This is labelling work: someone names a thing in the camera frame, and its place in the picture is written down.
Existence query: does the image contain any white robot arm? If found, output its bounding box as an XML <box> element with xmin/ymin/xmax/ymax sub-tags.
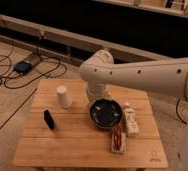
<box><xmin>79</xmin><ymin>50</ymin><xmax>188</xmax><ymax>171</ymax></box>

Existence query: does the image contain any dark ceramic bowl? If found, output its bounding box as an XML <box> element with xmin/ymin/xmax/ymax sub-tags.
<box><xmin>90</xmin><ymin>99</ymin><xmax>123</xmax><ymax>129</ymax></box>

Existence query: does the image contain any black eraser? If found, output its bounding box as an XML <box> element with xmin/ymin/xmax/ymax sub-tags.
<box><xmin>44</xmin><ymin>110</ymin><xmax>55</xmax><ymax>130</ymax></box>

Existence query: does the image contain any white bottle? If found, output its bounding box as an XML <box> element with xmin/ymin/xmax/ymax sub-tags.
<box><xmin>123</xmin><ymin>103</ymin><xmax>139</xmax><ymax>136</ymax></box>

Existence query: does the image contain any red item in tray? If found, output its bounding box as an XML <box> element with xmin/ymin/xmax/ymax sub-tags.
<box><xmin>111</xmin><ymin>126</ymin><xmax>126</xmax><ymax>154</ymax></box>

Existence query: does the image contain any wooden table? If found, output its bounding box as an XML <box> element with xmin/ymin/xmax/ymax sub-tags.
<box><xmin>13</xmin><ymin>79</ymin><xmax>168</xmax><ymax>168</ymax></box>

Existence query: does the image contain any blue power adapter box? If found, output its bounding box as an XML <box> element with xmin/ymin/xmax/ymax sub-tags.
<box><xmin>14</xmin><ymin>61</ymin><xmax>32</xmax><ymax>74</ymax></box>

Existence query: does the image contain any black cable at right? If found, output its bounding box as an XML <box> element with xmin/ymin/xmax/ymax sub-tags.
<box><xmin>175</xmin><ymin>98</ymin><xmax>188</xmax><ymax>126</ymax></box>

